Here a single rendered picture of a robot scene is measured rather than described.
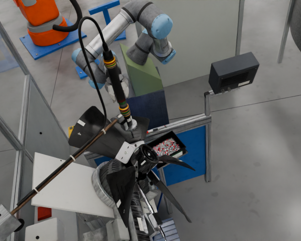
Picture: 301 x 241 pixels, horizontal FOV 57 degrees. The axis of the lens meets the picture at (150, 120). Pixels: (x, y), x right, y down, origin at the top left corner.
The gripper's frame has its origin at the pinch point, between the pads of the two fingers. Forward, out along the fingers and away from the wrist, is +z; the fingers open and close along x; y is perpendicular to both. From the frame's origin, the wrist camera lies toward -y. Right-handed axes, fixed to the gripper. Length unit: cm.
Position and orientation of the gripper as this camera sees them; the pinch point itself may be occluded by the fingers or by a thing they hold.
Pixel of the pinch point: (119, 95)
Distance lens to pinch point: 111.5
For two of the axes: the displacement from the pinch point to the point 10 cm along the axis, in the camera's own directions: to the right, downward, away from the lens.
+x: -9.6, 2.8, -0.7
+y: 1.5, 6.8, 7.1
